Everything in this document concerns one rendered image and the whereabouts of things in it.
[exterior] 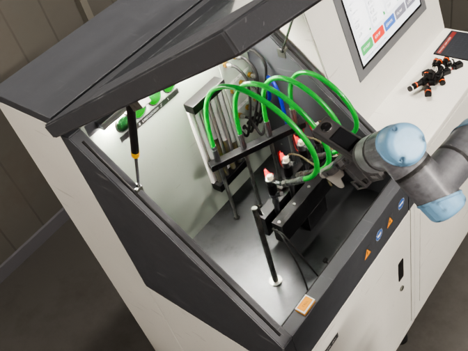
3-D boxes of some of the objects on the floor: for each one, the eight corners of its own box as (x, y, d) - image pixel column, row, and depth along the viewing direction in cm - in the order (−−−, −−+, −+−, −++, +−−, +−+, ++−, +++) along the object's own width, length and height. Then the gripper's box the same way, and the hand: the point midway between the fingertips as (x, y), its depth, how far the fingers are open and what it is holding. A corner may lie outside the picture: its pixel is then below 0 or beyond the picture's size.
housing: (207, 392, 238) (49, 118, 136) (160, 359, 254) (-13, 90, 152) (372, 177, 303) (350, -119, 201) (327, 161, 319) (285, -121, 217)
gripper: (368, 197, 110) (333, 203, 131) (411, 148, 112) (370, 161, 133) (336, 166, 110) (306, 177, 130) (381, 118, 112) (344, 136, 133)
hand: (331, 160), depth 131 cm, fingers open, 7 cm apart
